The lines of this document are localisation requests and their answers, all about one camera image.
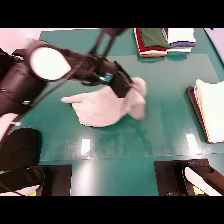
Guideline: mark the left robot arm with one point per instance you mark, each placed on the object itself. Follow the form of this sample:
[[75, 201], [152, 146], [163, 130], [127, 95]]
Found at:
[[20, 83]]

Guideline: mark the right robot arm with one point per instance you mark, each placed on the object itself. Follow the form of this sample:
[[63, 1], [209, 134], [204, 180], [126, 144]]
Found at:
[[200, 176]]

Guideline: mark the purple garment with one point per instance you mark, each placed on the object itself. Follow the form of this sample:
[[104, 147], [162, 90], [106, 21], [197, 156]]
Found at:
[[183, 44]]

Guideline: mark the dark green garment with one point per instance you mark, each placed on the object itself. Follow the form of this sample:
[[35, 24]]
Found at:
[[154, 37]]

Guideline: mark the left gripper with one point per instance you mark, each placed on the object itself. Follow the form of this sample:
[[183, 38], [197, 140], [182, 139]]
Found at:
[[120, 81]]

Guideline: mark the white garment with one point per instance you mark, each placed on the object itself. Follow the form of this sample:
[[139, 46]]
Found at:
[[153, 54], [181, 35]]

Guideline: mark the cream garment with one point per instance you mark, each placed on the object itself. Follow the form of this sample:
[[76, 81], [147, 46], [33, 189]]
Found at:
[[213, 110]]

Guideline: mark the brown garment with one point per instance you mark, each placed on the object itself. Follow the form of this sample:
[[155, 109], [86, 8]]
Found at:
[[193, 100]]

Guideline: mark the light grey T-shirt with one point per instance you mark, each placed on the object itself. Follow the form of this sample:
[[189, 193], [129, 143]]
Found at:
[[98, 108]]

